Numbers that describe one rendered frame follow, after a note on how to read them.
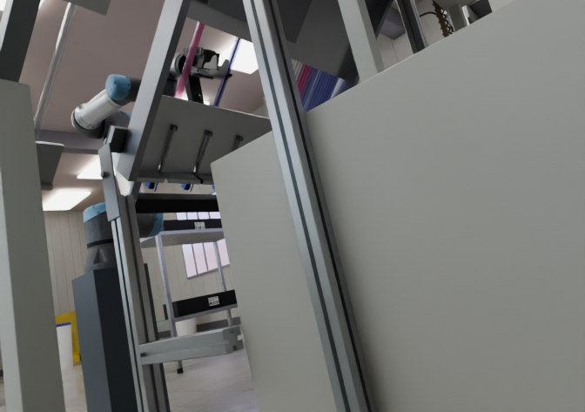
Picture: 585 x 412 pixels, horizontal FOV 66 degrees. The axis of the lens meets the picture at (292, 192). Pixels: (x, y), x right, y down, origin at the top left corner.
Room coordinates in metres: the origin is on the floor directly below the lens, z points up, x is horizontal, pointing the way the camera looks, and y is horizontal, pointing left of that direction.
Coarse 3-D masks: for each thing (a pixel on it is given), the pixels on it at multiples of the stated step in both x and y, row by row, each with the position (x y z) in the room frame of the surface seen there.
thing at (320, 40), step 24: (192, 0) 0.85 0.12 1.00; (216, 0) 0.85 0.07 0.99; (240, 0) 0.89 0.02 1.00; (288, 0) 0.98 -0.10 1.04; (312, 0) 1.08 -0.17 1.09; (336, 0) 1.14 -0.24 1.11; (216, 24) 0.93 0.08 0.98; (240, 24) 0.97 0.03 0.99; (288, 24) 1.03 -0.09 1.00; (312, 24) 1.13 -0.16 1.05; (336, 24) 1.19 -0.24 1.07; (288, 48) 1.12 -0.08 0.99; (312, 48) 1.18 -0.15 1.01; (336, 48) 1.25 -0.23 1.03; (336, 72) 1.32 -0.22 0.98
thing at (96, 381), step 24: (144, 264) 1.48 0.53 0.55; (72, 288) 1.47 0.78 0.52; (96, 288) 1.36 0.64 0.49; (120, 288) 1.41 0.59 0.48; (96, 312) 1.37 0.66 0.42; (120, 312) 1.41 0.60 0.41; (96, 336) 1.38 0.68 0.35; (120, 336) 1.40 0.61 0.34; (96, 360) 1.40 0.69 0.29; (120, 360) 1.39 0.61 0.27; (96, 384) 1.41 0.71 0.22; (120, 384) 1.38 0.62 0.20; (96, 408) 1.43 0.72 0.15; (120, 408) 1.38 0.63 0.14; (168, 408) 1.49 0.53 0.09
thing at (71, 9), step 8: (72, 8) 0.76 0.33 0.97; (64, 16) 0.77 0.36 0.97; (72, 16) 0.77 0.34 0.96; (64, 24) 0.77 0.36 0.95; (64, 32) 0.78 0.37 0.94; (64, 40) 0.79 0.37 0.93; (56, 48) 0.80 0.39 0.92; (64, 48) 0.80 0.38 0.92; (56, 56) 0.80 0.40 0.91; (56, 64) 0.81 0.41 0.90; (48, 72) 0.82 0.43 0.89; (56, 72) 0.82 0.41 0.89; (48, 80) 0.82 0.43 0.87; (48, 88) 0.83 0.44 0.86; (48, 96) 0.85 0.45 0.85; (40, 104) 0.85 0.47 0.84; (48, 104) 0.86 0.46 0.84; (40, 112) 0.86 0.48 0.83; (40, 120) 0.87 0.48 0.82; (40, 128) 0.88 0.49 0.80
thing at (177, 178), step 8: (144, 176) 1.01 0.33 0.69; (152, 176) 1.03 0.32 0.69; (160, 176) 1.05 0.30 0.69; (168, 176) 1.07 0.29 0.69; (176, 176) 1.09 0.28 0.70; (184, 176) 1.11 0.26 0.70; (192, 176) 1.14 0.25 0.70; (200, 176) 1.16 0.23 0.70; (208, 176) 1.18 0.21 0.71; (208, 184) 1.16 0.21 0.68
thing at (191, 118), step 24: (168, 96) 0.96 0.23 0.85; (168, 120) 1.00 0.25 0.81; (192, 120) 1.05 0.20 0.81; (216, 120) 1.10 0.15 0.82; (240, 120) 1.16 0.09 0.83; (264, 120) 1.22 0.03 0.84; (192, 144) 1.09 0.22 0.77; (216, 144) 1.15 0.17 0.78; (240, 144) 1.21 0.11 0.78; (144, 168) 1.03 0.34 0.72; (168, 168) 1.08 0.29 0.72; (192, 168) 1.14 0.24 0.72
